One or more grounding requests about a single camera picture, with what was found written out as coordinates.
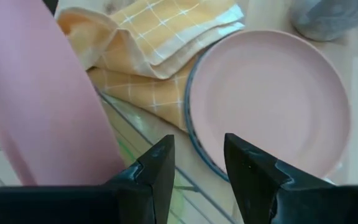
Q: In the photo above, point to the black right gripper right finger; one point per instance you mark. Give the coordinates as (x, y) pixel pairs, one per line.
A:
(259, 186)

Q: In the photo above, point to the orange checked dish towel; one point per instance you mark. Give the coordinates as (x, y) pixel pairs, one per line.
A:
(166, 37)

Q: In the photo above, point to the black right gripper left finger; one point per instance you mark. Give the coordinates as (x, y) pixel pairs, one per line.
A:
(135, 193)

